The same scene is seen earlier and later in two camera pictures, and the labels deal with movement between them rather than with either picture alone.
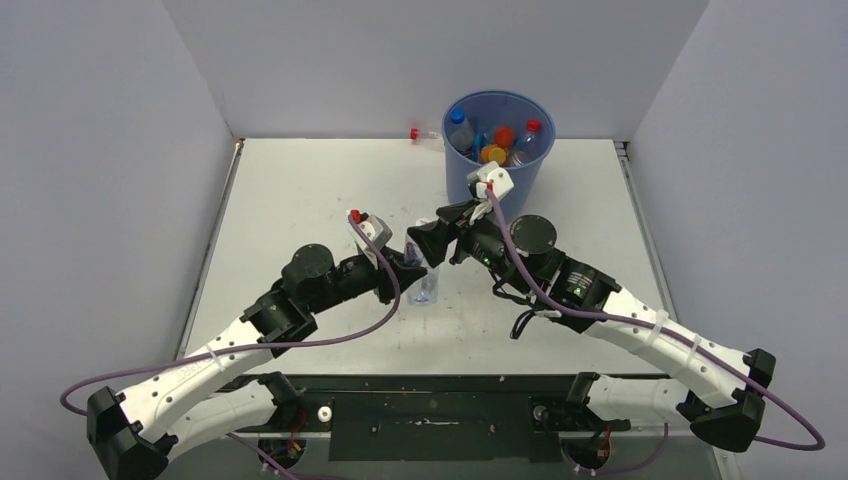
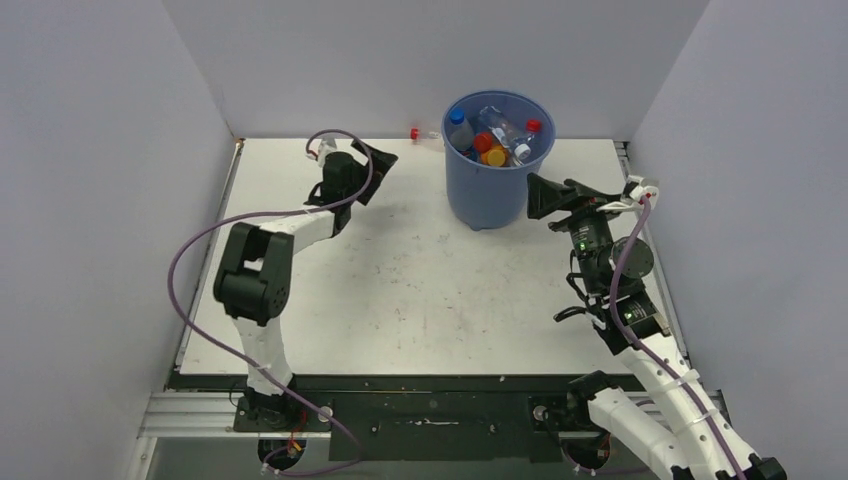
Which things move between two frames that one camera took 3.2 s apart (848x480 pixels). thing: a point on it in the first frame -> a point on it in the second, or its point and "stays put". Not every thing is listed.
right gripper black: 433,239 -> 545,196
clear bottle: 426,291 -> 512,139
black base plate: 446,421 stays put
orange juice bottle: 492,152 stays put
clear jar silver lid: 461,139 stays put
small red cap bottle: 504,136 -> 483,141
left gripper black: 404,273 -> 380,164
